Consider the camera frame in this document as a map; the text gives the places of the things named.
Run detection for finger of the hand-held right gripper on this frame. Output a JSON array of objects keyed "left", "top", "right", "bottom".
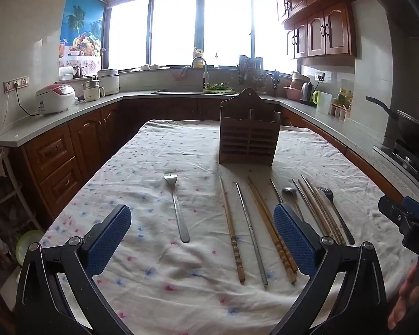
[
  {"left": 401, "top": 196, "right": 419, "bottom": 219},
  {"left": 378, "top": 195, "right": 411, "bottom": 231}
]

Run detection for bundle of brown chopsticks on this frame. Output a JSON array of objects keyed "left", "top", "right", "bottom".
[{"left": 301, "top": 175, "right": 346, "bottom": 245}]

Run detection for green vegetable basket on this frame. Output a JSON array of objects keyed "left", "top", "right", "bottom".
[{"left": 203, "top": 83, "right": 237, "bottom": 94}]

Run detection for wooden lower cabinets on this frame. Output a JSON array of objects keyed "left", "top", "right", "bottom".
[{"left": 20, "top": 97, "right": 411, "bottom": 227}]

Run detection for wooden cabinets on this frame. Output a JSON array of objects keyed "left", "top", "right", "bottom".
[
  {"left": 270, "top": 0, "right": 371, "bottom": 61},
  {"left": 20, "top": 97, "right": 411, "bottom": 227}
]

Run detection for floral white tablecloth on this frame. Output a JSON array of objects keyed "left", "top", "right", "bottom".
[{"left": 38, "top": 119, "right": 419, "bottom": 335}]

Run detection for curved metal faucet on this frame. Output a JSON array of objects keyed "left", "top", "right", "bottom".
[{"left": 191, "top": 56, "right": 209, "bottom": 90}]

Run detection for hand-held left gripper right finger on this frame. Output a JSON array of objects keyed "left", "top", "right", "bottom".
[{"left": 272, "top": 203, "right": 388, "bottom": 335}]

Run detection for grey kitchen countertop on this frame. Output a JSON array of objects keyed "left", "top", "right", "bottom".
[{"left": 0, "top": 90, "right": 419, "bottom": 210}]

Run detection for person's right hand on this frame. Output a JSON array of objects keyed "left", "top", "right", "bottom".
[{"left": 387, "top": 261, "right": 419, "bottom": 329}]

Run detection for tropical fruit wall poster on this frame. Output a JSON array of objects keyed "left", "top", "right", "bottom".
[{"left": 59, "top": 0, "right": 104, "bottom": 69}]

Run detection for large kitchen window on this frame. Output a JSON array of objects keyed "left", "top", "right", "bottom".
[{"left": 105, "top": 0, "right": 296, "bottom": 73}]

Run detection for pink plastic basin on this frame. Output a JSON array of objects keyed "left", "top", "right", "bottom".
[{"left": 284, "top": 86, "right": 303, "bottom": 101}]

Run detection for white pink rice cooker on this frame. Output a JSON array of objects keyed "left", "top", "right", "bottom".
[{"left": 35, "top": 84, "right": 76, "bottom": 115}]

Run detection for dish drying rack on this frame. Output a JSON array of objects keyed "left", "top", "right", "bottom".
[{"left": 238, "top": 55, "right": 266, "bottom": 93}]

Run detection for metal spoon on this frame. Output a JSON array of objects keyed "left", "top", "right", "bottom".
[{"left": 282, "top": 187, "right": 305, "bottom": 221}]

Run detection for long metal fork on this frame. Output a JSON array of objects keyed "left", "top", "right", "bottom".
[{"left": 164, "top": 173, "right": 191, "bottom": 244}]

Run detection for wooden upper cabinets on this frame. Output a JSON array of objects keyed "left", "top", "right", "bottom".
[{"left": 270, "top": 0, "right": 371, "bottom": 61}]

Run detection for gas stove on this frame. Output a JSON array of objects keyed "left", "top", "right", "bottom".
[{"left": 390, "top": 139, "right": 419, "bottom": 186}]

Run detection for black wok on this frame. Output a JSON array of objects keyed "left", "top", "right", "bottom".
[{"left": 365, "top": 95, "right": 419, "bottom": 137}]

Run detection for white pitcher green handle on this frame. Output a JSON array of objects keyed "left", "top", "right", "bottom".
[{"left": 312, "top": 90, "right": 332, "bottom": 114}]

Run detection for wooden utensil holder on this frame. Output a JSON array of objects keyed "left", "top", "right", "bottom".
[{"left": 219, "top": 88, "right": 280, "bottom": 167}]

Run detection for row of spice jars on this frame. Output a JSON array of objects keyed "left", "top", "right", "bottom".
[{"left": 330, "top": 104, "right": 352, "bottom": 121}]

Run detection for small white electric pot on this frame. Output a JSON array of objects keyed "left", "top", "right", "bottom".
[{"left": 83, "top": 78, "right": 106, "bottom": 102}]

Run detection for tall white steamer pot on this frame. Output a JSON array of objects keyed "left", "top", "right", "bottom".
[{"left": 97, "top": 69, "right": 121, "bottom": 96}]

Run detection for dark-handled metal fork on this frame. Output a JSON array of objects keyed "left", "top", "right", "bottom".
[{"left": 316, "top": 187, "right": 356, "bottom": 245}]

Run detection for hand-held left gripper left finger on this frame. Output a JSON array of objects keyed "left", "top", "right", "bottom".
[{"left": 16, "top": 204, "right": 133, "bottom": 335}]

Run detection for metal chopstick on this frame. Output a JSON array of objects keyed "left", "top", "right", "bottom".
[
  {"left": 235, "top": 182, "right": 268, "bottom": 287},
  {"left": 292, "top": 179, "right": 327, "bottom": 238},
  {"left": 270, "top": 178, "right": 284, "bottom": 204}
]

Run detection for long wall outlet strip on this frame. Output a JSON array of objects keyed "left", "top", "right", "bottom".
[{"left": 4, "top": 76, "right": 29, "bottom": 93}]

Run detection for cooking oil bottles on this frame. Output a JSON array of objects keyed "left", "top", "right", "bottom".
[{"left": 337, "top": 88, "right": 354, "bottom": 107}]

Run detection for knife and scissors holder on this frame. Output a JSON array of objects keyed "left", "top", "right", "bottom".
[{"left": 270, "top": 70, "right": 282, "bottom": 97}]

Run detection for white storage shelf rack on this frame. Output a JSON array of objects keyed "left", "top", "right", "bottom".
[{"left": 0, "top": 142, "right": 40, "bottom": 288}]

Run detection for green plastic bowl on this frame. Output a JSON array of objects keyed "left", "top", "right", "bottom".
[{"left": 15, "top": 229, "right": 44, "bottom": 264}]

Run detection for steel electric kettle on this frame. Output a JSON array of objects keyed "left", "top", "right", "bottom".
[{"left": 299, "top": 82, "right": 315, "bottom": 105}]

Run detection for black power cable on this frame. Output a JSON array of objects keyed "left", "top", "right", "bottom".
[{"left": 8, "top": 87, "right": 40, "bottom": 117}]

